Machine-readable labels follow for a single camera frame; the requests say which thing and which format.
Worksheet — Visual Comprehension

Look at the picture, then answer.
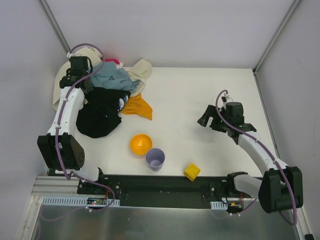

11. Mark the blue-grey cloth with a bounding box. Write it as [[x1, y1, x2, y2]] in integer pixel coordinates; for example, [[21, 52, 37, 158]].
[[91, 62, 141, 93]]

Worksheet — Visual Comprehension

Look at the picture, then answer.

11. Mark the cream beige cloth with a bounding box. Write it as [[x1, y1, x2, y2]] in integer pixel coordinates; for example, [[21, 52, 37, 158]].
[[51, 47, 153, 113]]

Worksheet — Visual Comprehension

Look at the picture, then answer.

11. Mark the orange-yellow cloth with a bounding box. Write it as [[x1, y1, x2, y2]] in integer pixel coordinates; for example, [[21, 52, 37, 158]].
[[120, 93, 153, 121]]

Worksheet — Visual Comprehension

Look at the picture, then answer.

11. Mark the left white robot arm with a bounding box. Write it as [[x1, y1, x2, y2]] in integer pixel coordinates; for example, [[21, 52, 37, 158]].
[[37, 67, 100, 182]]

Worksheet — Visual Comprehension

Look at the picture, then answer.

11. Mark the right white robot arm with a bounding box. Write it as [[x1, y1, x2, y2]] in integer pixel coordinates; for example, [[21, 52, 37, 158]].
[[197, 102, 304, 214]]

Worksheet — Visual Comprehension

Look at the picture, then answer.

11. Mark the pink cloth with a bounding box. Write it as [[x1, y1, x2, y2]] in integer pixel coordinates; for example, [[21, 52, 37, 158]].
[[104, 58, 120, 65]]

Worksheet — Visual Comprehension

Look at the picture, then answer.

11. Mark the black daisy print shirt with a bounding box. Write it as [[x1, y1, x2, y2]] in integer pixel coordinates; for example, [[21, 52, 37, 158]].
[[76, 87, 131, 139]]

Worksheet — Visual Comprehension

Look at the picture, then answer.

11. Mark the yellow plastic cube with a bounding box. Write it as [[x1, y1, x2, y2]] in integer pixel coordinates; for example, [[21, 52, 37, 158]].
[[183, 163, 201, 182]]

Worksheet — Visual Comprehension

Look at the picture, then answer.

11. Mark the lavender plastic cup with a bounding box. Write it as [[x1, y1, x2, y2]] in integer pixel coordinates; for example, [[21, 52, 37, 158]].
[[145, 148, 166, 172]]

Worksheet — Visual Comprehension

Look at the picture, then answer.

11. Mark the yellow plastic bowl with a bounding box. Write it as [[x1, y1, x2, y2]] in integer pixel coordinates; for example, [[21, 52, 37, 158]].
[[129, 133, 153, 156]]

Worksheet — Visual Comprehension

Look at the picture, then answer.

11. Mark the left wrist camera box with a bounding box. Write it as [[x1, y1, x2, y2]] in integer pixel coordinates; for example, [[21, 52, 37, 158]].
[[69, 55, 93, 74]]

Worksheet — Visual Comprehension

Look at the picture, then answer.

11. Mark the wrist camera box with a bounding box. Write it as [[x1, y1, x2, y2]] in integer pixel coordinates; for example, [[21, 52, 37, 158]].
[[225, 101, 244, 118], [69, 55, 93, 74]]

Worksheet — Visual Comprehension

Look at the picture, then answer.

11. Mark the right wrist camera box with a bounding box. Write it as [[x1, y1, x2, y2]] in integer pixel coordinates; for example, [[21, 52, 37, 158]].
[[225, 101, 244, 118]]

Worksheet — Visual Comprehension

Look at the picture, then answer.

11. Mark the left aluminium frame post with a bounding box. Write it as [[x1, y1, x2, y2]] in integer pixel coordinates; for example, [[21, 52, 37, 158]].
[[38, 0, 71, 53]]

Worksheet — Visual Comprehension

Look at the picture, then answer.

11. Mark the aluminium frame post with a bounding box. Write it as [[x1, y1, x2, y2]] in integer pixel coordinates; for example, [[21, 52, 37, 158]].
[[38, 0, 71, 53], [252, 0, 303, 76]]

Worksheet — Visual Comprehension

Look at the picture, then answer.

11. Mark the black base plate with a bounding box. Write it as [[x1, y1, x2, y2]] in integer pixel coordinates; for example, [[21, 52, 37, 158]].
[[77, 175, 249, 209]]

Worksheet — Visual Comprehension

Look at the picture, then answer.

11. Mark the right aluminium frame post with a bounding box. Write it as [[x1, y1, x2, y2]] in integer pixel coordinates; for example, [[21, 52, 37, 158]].
[[252, 0, 303, 76]]

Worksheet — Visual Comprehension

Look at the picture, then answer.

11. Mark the white cable duct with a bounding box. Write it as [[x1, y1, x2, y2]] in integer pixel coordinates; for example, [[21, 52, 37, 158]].
[[42, 196, 120, 208]]

